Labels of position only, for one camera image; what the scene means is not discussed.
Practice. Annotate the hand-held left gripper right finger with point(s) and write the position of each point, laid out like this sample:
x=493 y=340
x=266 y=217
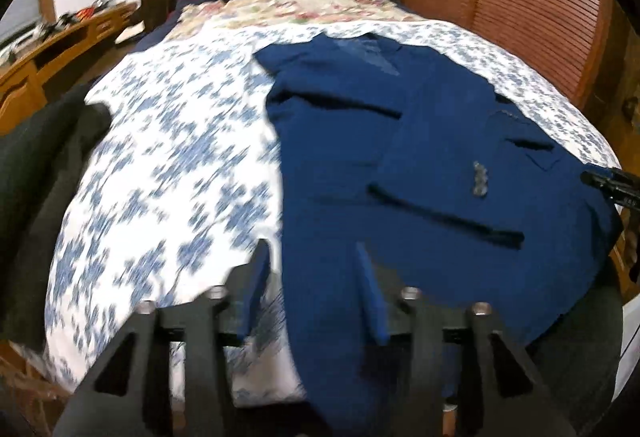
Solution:
x=372 y=292

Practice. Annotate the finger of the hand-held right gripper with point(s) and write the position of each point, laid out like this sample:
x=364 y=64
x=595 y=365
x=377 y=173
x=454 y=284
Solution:
x=607 y=181

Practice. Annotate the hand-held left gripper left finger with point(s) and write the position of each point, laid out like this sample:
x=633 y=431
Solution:
x=255 y=282

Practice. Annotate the navy blue blazer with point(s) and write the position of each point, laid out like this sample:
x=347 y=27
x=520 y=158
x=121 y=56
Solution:
x=400 y=167

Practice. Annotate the bed with floral bedding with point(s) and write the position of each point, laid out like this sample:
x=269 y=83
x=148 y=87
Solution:
x=175 y=167

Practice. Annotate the person's dark clothing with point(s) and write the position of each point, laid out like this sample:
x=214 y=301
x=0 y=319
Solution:
x=580 y=357

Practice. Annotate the black dark cloth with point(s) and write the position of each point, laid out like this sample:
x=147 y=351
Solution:
x=35 y=177

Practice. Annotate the pink floral quilt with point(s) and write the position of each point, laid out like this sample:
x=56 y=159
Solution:
x=280 y=14

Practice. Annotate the navy bed sheet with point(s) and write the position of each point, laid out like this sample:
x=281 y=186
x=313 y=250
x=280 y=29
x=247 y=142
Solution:
x=165 y=24

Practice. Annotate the wooden desk with cabinets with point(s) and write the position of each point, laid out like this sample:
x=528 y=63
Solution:
x=65 y=47

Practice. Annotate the red basket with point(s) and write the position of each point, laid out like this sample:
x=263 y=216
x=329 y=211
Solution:
x=85 y=13

